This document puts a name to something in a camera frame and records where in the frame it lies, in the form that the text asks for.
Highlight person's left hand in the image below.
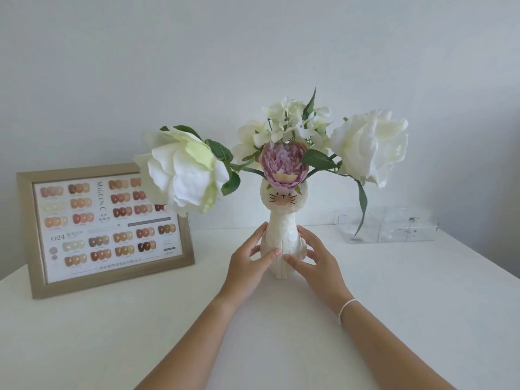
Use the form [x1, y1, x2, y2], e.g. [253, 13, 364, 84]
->
[221, 223, 282, 308]

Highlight person's right hand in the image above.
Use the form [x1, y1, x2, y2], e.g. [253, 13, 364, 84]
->
[284, 226, 355, 316]

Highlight white cat-shaped vase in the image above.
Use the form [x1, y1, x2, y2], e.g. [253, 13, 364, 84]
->
[259, 180, 312, 280]

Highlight person's left forearm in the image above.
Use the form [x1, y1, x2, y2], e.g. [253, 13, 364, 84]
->
[132, 293, 245, 390]

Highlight person's right forearm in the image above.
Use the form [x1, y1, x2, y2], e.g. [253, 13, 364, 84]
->
[336, 297, 458, 390]

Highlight purple peony flower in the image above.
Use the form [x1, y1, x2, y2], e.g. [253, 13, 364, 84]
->
[259, 142, 312, 196]

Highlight clear acrylic organiser box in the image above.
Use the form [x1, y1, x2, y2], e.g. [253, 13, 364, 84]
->
[335, 204, 440, 244]

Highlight small cream rose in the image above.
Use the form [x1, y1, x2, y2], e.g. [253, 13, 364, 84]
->
[231, 119, 269, 164]

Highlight large white rose green-tinged petals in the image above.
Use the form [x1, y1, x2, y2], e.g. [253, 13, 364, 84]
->
[133, 125, 267, 216]

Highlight large white rose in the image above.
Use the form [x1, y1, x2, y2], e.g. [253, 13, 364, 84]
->
[301, 109, 409, 239]

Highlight white hydrangea sprig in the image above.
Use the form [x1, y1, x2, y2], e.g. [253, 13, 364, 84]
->
[253, 88, 332, 150]

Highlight framed nail colour chart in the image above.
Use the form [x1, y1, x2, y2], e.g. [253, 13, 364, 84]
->
[15, 162, 196, 300]

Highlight white string bracelet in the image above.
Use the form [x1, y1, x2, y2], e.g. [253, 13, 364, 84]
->
[336, 298, 362, 328]

